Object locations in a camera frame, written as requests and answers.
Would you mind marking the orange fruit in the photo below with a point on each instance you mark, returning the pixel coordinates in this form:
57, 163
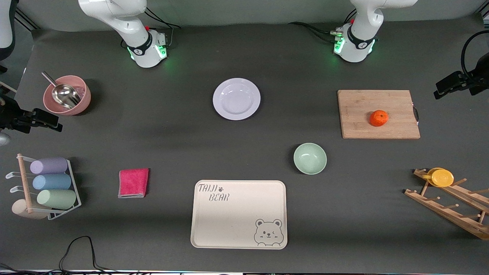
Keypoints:
378, 118

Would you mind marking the green cup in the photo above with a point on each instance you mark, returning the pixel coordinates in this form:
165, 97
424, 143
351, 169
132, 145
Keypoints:
57, 198

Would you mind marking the blue cup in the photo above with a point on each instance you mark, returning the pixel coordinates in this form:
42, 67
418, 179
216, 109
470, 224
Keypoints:
51, 181

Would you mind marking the white round plate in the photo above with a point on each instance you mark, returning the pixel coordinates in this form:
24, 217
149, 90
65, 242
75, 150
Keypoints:
237, 99

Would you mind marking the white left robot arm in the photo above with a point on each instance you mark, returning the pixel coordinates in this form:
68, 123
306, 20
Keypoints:
363, 38

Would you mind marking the beige bear print tray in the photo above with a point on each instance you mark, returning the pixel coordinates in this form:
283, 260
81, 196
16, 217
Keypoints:
237, 217

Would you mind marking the wooden cutting board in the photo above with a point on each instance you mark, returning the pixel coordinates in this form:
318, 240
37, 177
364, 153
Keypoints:
359, 114

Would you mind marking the pink bowl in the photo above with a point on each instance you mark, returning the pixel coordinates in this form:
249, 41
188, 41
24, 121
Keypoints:
82, 103

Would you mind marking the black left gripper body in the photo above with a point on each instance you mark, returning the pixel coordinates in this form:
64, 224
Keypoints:
476, 81

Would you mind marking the light green bowl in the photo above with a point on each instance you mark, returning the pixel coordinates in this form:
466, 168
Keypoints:
310, 158

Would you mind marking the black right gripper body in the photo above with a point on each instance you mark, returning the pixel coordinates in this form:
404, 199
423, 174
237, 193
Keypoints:
10, 116

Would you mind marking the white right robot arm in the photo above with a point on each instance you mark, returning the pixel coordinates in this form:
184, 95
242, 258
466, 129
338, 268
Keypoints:
114, 15

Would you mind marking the pink folded cloth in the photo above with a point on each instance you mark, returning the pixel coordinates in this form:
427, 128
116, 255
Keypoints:
133, 183

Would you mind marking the black frame bar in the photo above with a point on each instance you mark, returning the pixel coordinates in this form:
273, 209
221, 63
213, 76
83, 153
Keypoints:
26, 20

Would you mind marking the beige cup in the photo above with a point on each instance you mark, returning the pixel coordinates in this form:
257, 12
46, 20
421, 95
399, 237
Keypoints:
21, 209

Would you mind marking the yellow cup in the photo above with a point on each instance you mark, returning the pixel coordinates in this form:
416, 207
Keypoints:
442, 178

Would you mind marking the metal scoop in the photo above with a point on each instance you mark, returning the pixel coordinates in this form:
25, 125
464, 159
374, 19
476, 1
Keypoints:
65, 95

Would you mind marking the purple cup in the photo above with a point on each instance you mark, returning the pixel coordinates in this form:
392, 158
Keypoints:
49, 165

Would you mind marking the wooden peg drying rack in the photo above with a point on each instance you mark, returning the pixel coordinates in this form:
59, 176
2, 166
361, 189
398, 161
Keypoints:
450, 214

